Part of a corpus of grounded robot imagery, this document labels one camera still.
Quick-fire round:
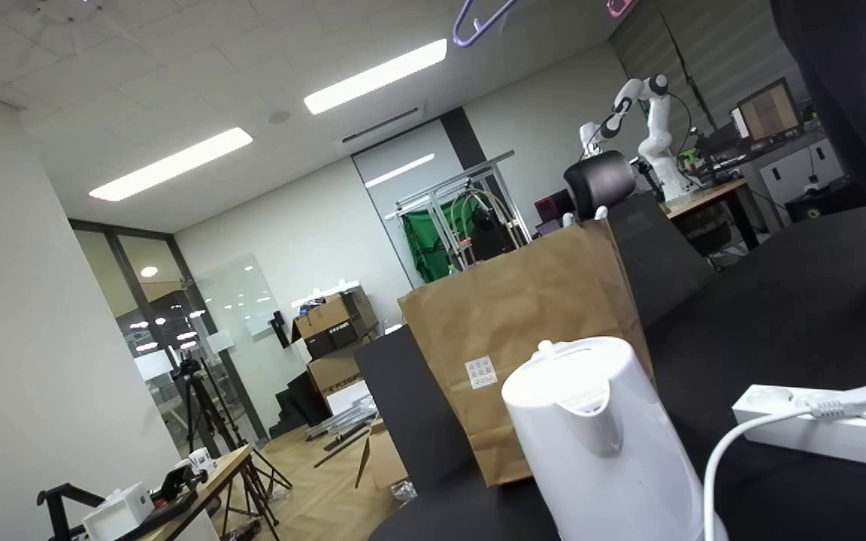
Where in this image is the black camera tripod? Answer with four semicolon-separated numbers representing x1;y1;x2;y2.
164;354;295;494

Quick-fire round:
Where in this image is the green cloth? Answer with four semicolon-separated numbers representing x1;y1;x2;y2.
398;191;502;285

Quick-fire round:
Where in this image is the metal clothes rack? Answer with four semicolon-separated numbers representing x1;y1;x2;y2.
390;148;535;272

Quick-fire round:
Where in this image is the dark grey panel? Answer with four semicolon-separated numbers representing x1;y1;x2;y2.
608;188;715;332
355;323;474;495

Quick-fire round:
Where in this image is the white electric kettle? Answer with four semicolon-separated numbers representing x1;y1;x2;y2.
498;332;730;541

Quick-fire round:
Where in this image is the cardboard box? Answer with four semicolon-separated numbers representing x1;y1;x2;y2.
292;282;385;361
305;341;366;396

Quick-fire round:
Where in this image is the grey window blind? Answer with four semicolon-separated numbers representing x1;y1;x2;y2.
608;0;818;131

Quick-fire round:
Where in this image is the white power strip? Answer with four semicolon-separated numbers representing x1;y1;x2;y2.
730;380;866;474

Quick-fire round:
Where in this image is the black metal stand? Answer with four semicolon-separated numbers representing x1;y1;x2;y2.
37;481;105;541

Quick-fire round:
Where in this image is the computer monitor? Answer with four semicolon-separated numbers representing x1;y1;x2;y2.
730;78;804;144

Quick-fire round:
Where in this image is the white box device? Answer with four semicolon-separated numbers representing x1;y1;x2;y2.
81;481;156;541

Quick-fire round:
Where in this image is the white cabinet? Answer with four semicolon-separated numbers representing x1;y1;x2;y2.
758;131;847;206

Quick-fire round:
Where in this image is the black office chair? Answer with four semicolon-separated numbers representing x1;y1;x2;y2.
561;148;649;221

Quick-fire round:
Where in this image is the white power cable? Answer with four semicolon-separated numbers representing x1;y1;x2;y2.
699;393;866;541

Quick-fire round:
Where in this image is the brown paper bag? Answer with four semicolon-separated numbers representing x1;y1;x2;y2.
395;220;654;491

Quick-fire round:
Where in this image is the purple plastic clothes hanger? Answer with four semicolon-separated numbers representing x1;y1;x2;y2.
448;0;519;50

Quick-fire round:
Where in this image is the small wooden table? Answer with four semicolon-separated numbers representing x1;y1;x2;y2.
141;445;284;541

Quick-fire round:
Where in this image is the wooden desk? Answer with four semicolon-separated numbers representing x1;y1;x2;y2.
660;178;761;252

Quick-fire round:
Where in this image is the long ceiling light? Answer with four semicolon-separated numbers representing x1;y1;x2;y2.
87;126;254;203
299;36;451;116

